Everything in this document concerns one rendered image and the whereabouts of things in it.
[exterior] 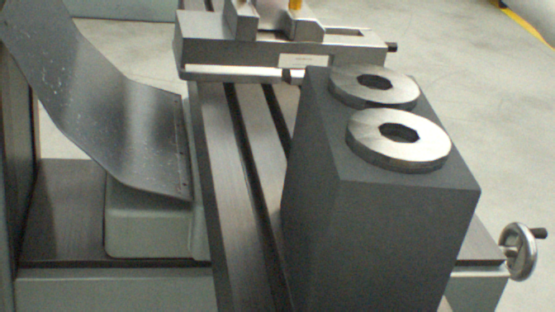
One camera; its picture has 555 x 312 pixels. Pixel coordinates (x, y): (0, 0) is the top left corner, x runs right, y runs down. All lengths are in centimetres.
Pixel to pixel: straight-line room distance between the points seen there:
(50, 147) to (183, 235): 178
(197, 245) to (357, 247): 43
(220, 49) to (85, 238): 36
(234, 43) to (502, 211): 192
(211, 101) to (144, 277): 28
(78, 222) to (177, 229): 18
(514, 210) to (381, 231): 230
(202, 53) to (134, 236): 31
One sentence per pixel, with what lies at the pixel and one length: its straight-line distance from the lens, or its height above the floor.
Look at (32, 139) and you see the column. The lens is 116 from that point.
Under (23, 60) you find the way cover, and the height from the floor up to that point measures 107.
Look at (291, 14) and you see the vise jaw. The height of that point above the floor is 107.
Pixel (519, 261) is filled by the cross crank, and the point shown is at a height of 66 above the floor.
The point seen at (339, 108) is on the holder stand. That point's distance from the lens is 62.
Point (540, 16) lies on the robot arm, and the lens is 88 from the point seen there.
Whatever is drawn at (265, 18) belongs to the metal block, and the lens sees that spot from 109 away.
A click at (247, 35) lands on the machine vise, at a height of 104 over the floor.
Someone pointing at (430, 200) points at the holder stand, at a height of 113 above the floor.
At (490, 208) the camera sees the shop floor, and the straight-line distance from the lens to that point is 280.
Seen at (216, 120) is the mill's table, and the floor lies 96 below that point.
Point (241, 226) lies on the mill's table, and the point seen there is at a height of 96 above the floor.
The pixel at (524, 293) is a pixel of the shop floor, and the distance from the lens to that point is 243.
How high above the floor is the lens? 142
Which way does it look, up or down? 31 degrees down
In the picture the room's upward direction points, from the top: 10 degrees clockwise
